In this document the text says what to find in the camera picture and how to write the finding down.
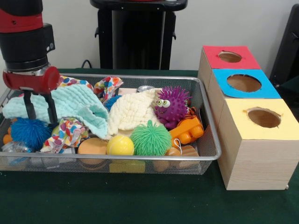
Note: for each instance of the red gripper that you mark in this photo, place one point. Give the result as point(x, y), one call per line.
point(30, 81)

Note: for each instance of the blue spiky rubber ball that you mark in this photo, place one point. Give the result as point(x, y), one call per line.
point(112, 100)
point(30, 133)

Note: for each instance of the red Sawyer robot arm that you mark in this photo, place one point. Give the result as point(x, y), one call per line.
point(25, 42)

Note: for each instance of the shallow clear mesh bin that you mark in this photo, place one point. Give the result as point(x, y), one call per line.
point(208, 149)

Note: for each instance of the wooden box with three holes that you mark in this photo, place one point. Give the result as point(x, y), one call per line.
point(261, 154)

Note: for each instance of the mint green cloth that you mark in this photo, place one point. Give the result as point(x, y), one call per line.
point(77, 105)

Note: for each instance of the small colourful dotted cloth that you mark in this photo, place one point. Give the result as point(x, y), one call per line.
point(67, 134)

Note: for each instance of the tan orange ball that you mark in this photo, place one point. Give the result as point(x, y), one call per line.
point(92, 147)

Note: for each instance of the yellow ball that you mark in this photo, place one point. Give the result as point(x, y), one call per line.
point(120, 145)

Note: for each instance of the cream white cloth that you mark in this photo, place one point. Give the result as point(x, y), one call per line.
point(133, 112)

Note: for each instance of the green spiky rubber ball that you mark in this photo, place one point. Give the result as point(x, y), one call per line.
point(151, 138)

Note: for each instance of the purple spiky ball with eyes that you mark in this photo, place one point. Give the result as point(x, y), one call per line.
point(174, 107)

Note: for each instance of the dark green table cloth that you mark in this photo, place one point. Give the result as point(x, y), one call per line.
point(140, 200)

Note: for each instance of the orange toy building block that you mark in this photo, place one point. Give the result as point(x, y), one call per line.
point(188, 130)

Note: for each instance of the black panel stand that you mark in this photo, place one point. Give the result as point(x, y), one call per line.
point(287, 42)

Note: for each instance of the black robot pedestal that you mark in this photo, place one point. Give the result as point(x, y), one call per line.
point(135, 37)

